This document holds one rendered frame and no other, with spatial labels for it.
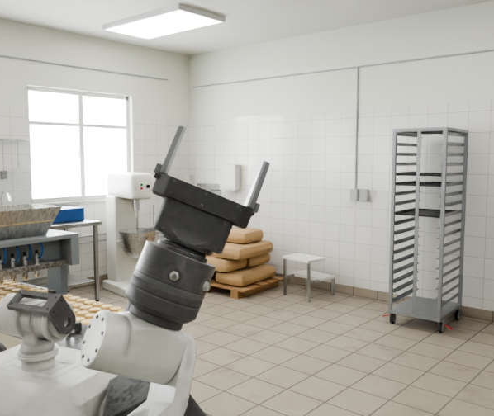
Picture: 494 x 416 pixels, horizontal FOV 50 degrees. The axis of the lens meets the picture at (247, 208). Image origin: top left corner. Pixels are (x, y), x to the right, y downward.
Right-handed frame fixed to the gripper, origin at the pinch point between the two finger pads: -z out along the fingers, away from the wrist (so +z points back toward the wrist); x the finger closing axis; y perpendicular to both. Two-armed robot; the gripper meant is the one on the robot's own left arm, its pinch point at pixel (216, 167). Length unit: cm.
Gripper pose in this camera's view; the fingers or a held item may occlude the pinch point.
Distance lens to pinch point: 64.4
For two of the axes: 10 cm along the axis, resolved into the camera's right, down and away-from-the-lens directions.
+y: -1.4, 0.4, 9.9
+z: -3.6, 9.3, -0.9
